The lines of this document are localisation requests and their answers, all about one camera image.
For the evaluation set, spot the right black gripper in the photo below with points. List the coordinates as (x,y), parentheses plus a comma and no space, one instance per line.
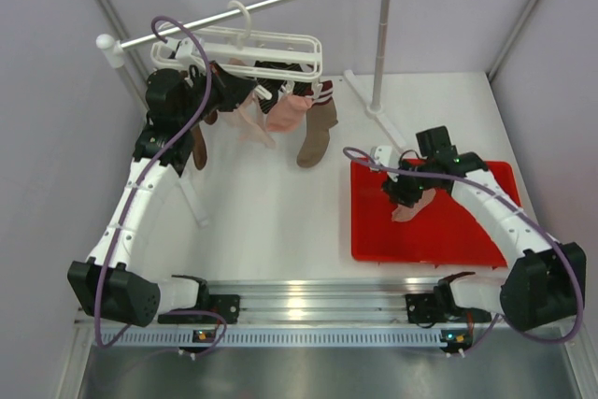
(399,192)

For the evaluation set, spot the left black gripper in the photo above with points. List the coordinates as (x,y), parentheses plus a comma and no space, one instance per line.
(233,90)

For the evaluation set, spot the white plastic clip hanger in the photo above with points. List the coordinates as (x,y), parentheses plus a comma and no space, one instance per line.
(247,52)

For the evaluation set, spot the thick pink sock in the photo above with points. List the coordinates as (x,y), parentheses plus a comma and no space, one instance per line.
(288,113)

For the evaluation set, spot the taupe sock with striped cuff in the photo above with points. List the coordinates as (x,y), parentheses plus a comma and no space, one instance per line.
(320,119)

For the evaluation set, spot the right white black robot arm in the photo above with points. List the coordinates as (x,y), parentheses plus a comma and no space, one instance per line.
(545,278)

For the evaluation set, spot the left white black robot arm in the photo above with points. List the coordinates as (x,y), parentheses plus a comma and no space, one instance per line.
(110,284)

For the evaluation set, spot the red plastic tray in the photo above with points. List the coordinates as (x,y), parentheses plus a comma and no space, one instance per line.
(442,233)

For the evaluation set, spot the dark brown hanging sock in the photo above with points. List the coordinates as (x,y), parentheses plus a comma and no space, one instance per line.
(199,152)

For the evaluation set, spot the white metal drying rack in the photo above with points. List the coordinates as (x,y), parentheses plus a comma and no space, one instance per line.
(115,51)

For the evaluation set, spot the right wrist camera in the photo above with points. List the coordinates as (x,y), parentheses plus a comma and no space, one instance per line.
(384,155)

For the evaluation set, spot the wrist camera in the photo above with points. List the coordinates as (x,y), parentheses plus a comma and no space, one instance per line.
(384,155)
(187,54)

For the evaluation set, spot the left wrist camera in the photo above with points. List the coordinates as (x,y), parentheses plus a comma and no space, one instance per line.
(187,54)

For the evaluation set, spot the aluminium mounting rail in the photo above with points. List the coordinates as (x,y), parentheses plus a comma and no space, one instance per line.
(345,313)

